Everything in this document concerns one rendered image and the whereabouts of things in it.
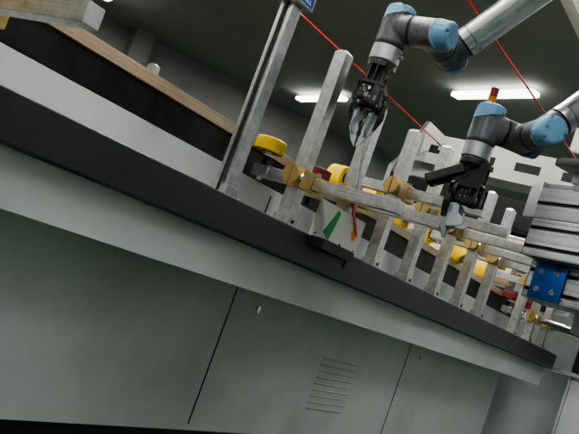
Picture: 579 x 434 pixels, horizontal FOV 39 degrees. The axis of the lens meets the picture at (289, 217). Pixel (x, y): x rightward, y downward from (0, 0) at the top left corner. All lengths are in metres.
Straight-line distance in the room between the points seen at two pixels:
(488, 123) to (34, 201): 1.18
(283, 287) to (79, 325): 0.52
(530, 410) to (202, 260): 3.17
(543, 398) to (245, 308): 2.66
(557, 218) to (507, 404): 2.89
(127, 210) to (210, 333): 0.72
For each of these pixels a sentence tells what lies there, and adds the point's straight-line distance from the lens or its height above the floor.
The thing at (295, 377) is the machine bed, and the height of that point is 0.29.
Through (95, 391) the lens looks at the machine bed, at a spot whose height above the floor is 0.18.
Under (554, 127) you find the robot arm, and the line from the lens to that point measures 2.03.
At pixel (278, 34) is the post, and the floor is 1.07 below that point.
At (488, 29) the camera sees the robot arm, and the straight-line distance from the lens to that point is 2.10.
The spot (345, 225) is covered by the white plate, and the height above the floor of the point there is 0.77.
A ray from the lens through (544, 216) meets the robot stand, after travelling 1.94.
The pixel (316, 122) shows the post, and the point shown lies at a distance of 1.99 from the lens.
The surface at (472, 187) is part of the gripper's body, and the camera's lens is 2.07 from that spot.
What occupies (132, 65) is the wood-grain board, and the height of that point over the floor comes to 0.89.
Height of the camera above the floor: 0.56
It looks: 5 degrees up
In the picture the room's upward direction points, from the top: 20 degrees clockwise
